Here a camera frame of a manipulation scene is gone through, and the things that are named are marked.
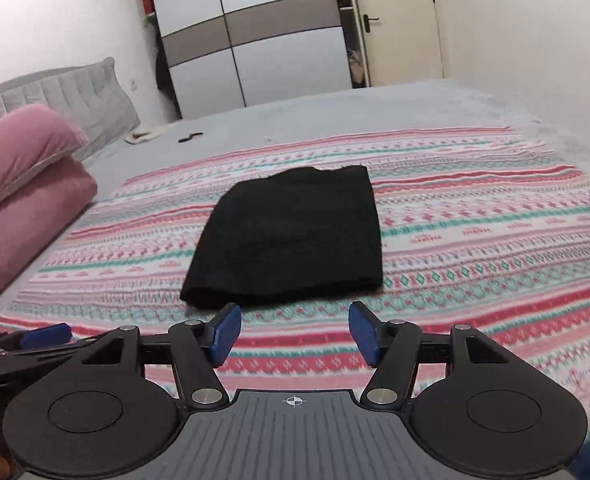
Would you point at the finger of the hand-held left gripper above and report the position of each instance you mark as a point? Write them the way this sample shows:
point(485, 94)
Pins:
point(45, 335)

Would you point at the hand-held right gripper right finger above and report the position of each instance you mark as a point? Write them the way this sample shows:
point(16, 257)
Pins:
point(365, 332)

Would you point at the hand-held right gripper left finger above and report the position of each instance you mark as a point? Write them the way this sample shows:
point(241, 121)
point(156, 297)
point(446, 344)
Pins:
point(226, 335)

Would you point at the black pants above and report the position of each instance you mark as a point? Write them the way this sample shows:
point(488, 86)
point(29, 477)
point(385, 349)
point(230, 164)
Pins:
point(290, 240)

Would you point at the plain pink pillow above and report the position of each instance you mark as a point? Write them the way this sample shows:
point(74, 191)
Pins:
point(30, 225)

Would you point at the patterned pink striped blanket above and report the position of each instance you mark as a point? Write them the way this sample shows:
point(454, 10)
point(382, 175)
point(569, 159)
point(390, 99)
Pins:
point(475, 240)

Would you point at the pink pillow with grey trim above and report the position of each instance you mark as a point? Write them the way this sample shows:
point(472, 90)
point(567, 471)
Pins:
point(20, 150)

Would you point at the small black object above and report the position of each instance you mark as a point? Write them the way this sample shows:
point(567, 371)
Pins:
point(190, 137)

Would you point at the beige cloth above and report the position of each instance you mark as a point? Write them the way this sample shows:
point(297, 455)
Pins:
point(145, 135)

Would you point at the grey padded headboard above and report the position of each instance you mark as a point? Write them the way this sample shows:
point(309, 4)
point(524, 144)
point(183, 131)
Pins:
point(75, 95)

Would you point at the dark hanging clothes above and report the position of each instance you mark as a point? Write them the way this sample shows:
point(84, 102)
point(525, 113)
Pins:
point(164, 72)

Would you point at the white and brown wardrobe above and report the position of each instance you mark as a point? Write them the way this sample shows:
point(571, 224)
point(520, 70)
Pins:
point(255, 35)

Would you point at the cream door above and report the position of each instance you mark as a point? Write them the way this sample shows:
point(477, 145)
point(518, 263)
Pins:
point(400, 20)

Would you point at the small red object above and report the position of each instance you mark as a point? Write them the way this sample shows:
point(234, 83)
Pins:
point(148, 4)

